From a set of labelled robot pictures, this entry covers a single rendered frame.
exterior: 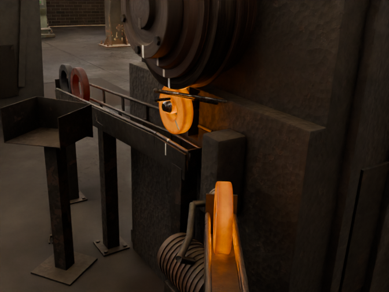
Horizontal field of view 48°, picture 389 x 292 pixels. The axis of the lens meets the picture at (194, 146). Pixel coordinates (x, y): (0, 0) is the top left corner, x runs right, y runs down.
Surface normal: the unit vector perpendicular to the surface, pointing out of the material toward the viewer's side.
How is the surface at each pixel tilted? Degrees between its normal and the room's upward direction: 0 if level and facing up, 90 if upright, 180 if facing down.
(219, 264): 6
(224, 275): 6
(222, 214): 56
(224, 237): 90
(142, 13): 90
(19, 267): 0
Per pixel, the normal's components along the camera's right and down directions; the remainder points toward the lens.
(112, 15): 0.55, 0.31
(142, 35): -0.84, 0.17
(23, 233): 0.03, -0.93
